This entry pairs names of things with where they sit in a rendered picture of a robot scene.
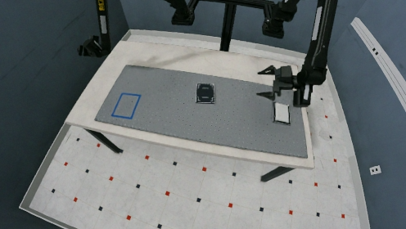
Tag grey rectangular work surface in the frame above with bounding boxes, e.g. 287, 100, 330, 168
94, 65, 308, 159

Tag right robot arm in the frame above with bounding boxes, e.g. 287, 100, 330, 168
83, 0, 194, 58

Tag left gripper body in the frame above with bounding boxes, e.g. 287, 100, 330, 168
272, 79, 294, 100

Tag white well plate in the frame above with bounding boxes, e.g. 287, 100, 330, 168
275, 103, 289, 122

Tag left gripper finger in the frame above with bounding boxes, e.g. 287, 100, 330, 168
256, 92, 274, 101
257, 65, 275, 75

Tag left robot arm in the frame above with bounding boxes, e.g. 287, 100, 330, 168
264, 0, 338, 108

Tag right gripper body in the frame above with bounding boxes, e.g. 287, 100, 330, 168
79, 45, 93, 56

